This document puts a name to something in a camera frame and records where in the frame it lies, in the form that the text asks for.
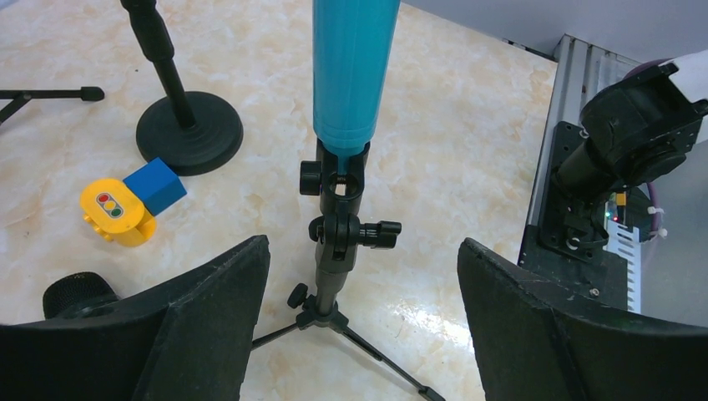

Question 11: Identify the black tripod mic stand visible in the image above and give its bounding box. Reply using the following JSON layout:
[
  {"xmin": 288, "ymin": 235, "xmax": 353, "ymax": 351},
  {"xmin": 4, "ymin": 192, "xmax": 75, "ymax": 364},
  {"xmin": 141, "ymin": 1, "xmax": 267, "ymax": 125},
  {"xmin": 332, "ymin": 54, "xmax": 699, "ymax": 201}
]
[{"xmin": 251, "ymin": 141, "xmax": 442, "ymax": 400}]

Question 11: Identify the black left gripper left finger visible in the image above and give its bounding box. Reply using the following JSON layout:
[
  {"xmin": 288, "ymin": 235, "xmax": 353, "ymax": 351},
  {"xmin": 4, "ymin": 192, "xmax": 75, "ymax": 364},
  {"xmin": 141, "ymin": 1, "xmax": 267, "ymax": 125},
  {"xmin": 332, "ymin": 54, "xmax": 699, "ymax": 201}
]
[{"xmin": 1, "ymin": 235, "xmax": 270, "ymax": 400}]

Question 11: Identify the black round base stand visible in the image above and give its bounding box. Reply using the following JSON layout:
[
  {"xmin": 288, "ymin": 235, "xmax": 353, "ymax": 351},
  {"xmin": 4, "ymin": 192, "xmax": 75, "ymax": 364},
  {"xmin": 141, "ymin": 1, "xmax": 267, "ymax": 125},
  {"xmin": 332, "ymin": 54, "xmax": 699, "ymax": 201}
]
[{"xmin": 121, "ymin": 1, "xmax": 244, "ymax": 176}]

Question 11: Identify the yellow toy traffic light block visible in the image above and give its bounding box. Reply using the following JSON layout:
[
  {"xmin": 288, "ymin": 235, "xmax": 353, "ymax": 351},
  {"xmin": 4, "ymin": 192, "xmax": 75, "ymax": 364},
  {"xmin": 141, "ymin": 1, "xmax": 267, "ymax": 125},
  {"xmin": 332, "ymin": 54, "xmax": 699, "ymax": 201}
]
[{"xmin": 79, "ymin": 178, "xmax": 156, "ymax": 247}]

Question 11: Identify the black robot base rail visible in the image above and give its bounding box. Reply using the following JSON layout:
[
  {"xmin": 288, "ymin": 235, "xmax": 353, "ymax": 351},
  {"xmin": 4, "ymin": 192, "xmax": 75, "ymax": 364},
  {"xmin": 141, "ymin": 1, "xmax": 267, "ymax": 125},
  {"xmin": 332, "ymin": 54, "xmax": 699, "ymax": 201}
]
[{"xmin": 518, "ymin": 35, "xmax": 641, "ymax": 313}]

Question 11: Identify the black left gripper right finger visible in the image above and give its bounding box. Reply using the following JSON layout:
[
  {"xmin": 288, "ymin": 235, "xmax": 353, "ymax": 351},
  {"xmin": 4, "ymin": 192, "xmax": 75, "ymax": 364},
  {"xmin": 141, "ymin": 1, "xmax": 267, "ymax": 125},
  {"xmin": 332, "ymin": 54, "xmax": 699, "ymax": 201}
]
[{"xmin": 458, "ymin": 238, "xmax": 707, "ymax": 400}]

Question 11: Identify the black orange-tipped microphone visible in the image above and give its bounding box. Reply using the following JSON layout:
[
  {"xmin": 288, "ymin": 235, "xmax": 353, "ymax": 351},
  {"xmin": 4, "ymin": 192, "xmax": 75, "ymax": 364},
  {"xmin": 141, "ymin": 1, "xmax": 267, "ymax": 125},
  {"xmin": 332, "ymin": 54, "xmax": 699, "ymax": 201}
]
[{"xmin": 42, "ymin": 272, "xmax": 120, "ymax": 319}]

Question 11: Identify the blue toy block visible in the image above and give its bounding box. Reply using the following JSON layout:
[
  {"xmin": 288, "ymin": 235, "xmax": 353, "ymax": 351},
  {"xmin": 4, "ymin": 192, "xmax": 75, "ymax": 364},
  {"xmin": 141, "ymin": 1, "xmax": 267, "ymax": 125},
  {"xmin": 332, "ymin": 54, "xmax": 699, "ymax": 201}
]
[{"xmin": 123, "ymin": 158, "xmax": 187, "ymax": 216}]

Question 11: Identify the teal blue microphone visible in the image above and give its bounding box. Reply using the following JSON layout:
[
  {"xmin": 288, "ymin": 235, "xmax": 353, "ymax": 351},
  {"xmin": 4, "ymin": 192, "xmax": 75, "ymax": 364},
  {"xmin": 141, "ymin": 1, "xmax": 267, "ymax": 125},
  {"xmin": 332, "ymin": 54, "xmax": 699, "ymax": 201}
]
[{"xmin": 312, "ymin": 0, "xmax": 400, "ymax": 173}]

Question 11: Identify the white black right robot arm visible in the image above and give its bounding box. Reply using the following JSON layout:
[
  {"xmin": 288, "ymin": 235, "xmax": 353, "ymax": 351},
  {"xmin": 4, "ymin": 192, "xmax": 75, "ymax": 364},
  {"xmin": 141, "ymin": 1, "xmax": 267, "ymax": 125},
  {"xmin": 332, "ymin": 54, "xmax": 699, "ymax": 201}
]
[{"xmin": 458, "ymin": 52, "xmax": 707, "ymax": 400}]

